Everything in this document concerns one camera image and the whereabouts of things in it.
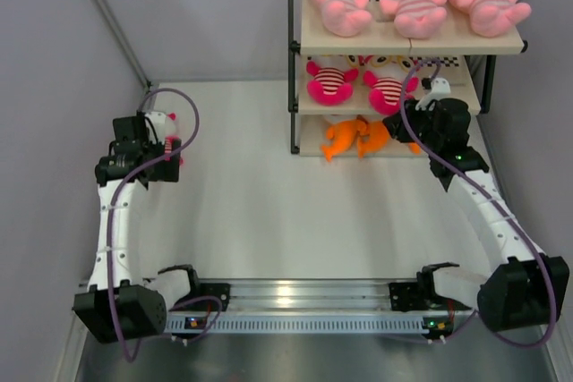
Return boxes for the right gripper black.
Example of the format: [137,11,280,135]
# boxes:
[382,98,442,151]

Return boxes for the white magenta plush facing down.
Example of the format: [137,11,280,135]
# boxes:
[159,113,182,154]

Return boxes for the white plush with yellow glasses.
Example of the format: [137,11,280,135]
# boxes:
[363,55,420,116]

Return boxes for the orange shark plush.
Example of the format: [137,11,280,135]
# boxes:
[356,121,390,158]
[321,118,367,162]
[407,142,422,155]

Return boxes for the light pink plush striped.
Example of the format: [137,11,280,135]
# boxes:
[379,0,448,39]

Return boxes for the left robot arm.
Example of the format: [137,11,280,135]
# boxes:
[73,111,202,344]

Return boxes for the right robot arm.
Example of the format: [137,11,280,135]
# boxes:
[383,98,569,332]

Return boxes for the beige three-tier shelf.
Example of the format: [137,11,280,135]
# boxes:
[287,0,527,157]

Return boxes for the magenta striped plush on shelf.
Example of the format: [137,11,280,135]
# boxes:
[305,55,360,106]

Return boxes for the light pink plush right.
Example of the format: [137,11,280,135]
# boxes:
[449,0,532,38]

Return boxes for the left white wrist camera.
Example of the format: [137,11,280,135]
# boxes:
[145,111,166,143]

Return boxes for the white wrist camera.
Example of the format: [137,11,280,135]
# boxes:
[415,77,451,111]
[145,111,166,143]

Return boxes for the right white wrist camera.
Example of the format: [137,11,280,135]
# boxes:
[415,77,451,111]

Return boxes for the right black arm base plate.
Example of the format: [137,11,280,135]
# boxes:
[389,282,430,312]

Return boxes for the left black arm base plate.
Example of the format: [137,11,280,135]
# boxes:
[186,282,231,311]

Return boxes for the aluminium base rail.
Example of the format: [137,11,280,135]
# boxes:
[71,278,560,314]

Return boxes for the aluminium corner frame post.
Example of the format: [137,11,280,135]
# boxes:
[91,0,151,89]

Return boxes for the grey slotted cable duct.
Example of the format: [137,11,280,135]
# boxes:
[165,312,437,335]

